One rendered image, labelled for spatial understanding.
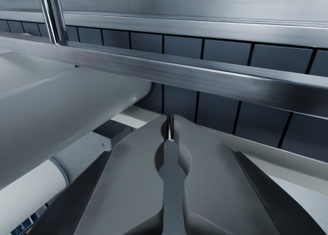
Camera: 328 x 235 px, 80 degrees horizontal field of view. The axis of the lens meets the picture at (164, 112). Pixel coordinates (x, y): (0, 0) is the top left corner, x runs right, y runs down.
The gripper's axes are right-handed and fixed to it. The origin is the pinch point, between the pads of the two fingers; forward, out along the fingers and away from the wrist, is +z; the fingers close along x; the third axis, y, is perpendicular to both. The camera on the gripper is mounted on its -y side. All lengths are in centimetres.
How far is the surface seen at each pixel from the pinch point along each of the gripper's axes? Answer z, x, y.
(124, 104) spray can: 4.6, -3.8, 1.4
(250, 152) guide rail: 0.7, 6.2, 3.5
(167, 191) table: 13.4, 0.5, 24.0
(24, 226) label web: 27, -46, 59
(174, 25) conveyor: 7.7, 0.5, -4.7
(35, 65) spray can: 10.1, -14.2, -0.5
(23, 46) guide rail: 4.7, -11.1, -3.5
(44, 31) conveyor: 17.1, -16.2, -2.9
